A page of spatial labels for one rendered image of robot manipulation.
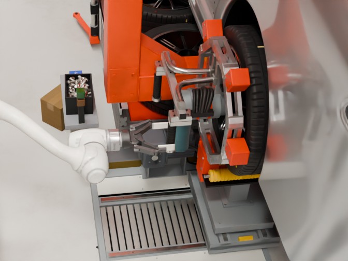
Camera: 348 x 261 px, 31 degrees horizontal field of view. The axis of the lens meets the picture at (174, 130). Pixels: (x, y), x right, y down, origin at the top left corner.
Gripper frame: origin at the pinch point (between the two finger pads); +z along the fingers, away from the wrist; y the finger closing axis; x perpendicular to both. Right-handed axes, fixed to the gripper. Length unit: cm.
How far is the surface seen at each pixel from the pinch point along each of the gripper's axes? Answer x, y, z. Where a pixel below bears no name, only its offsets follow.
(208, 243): -68, 5, 24
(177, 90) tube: 18.3, -6.7, 3.3
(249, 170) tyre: -10.3, 13.3, 32.9
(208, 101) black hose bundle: 18.9, 1.6, 14.5
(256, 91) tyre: 25.9, 5.8, 31.8
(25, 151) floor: -83, -84, -64
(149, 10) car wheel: -32, -151, 17
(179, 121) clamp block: 9.6, 2.4, 3.1
